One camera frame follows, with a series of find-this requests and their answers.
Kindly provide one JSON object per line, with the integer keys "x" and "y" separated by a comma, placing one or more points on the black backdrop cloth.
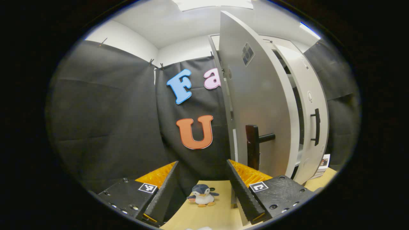
{"x": 342, "y": 80}
{"x": 105, "y": 111}

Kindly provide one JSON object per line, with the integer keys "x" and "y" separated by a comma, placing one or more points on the white cabinet door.
{"x": 262, "y": 95}
{"x": 303, "y": 73}

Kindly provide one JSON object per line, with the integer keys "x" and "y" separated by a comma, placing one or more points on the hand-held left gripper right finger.
{"x": 244, "y": 195}

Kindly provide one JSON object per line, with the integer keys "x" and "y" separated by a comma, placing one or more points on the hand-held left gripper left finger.
{"x": 161, "y": 198}

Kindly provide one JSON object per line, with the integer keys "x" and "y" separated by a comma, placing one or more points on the white cabinet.
{"x": 215, "y": 48}

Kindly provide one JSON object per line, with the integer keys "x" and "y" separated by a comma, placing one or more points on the penguin plush toy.
{"x": 202, "y": 198}

